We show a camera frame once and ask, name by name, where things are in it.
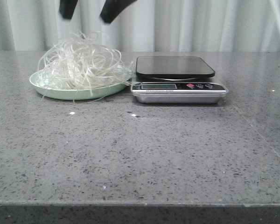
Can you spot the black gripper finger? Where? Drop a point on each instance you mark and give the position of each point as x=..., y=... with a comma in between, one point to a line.
x=67, y=8
x=112, y=8

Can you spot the white vermicelli noodle bundle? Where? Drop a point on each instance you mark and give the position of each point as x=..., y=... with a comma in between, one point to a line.
x=83, y=53

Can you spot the white pleated curtain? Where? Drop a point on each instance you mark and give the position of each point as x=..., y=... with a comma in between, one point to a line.
x=147, y=25

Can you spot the light green round plate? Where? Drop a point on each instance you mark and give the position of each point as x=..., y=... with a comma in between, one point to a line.
x=80, y=85

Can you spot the black silver kitchen scale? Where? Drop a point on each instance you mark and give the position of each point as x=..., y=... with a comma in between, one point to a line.
x=175, y=80

